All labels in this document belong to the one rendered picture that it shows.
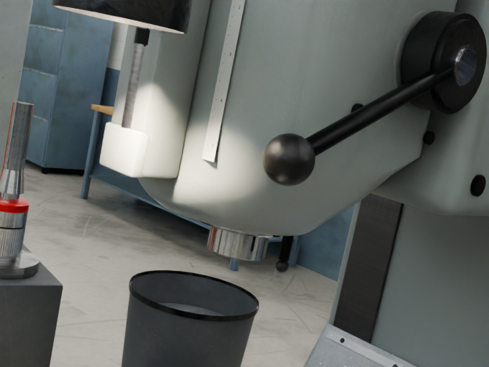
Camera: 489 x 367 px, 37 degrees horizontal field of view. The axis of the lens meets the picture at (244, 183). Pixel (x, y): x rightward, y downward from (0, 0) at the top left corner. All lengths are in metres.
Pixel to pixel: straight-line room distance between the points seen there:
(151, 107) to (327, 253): 5.41
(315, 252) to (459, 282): 5.06
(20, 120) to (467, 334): 0.56
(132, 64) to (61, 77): 7.31
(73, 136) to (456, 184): 7.47
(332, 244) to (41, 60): 3.85
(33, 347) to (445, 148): 0.52
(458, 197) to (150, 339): 2.02
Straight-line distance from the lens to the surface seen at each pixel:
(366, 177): 0.54
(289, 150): 0.40
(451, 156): 0.59
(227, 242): 0.57
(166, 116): 0.49
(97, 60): 7.99
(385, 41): 0.51
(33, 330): 0.88
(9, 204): 0.86
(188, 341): 2.50
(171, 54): 0.48
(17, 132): 0.86
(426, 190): 0.60
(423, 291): 0.92
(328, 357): 0.99
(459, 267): 0.90
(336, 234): 5.81
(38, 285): 0.86
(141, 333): 2.57
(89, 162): 6.96
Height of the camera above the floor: 1.42
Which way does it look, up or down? 8 degrees down
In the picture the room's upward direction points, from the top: 11 degrees clockwise
